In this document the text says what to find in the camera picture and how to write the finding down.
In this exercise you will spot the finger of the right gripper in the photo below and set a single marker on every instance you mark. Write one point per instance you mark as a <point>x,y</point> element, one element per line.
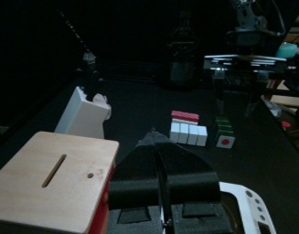
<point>219,90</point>
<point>257,91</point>

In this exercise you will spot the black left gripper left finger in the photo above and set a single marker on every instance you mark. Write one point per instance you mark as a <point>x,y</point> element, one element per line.
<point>133,179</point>

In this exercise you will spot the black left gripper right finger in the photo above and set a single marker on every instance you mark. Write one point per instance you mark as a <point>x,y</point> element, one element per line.
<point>190,179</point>

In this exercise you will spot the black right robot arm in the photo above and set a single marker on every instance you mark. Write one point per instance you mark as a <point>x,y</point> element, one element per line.
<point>250,15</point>

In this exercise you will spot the clear plastic bag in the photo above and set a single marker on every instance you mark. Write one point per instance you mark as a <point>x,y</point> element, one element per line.
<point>273,106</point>

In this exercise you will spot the teal cup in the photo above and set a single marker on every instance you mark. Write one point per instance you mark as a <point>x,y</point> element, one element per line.
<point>286,50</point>

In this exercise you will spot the red striped block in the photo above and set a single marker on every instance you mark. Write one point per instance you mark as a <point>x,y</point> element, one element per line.
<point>185,116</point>

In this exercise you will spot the small red object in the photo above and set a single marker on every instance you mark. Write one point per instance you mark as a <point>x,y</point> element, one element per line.
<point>286,124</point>

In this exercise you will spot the dark tall stand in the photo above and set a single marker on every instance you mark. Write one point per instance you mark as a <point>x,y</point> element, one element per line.
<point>182,61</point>

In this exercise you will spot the white rectangular block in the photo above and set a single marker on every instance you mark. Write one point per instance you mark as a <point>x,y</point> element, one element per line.
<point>202,136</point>
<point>183,133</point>
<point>193,134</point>
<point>174,132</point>

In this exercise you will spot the white plastic tray with holes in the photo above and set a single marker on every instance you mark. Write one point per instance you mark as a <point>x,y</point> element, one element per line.
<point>248,201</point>

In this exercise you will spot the green block with red dot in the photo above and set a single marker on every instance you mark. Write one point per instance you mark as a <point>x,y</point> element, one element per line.
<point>225,139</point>

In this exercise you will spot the wooden box with slot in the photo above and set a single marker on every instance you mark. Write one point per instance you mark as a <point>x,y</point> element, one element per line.
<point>54,179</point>

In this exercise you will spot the white block holder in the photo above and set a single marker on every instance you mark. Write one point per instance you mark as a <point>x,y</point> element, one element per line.
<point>81,117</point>

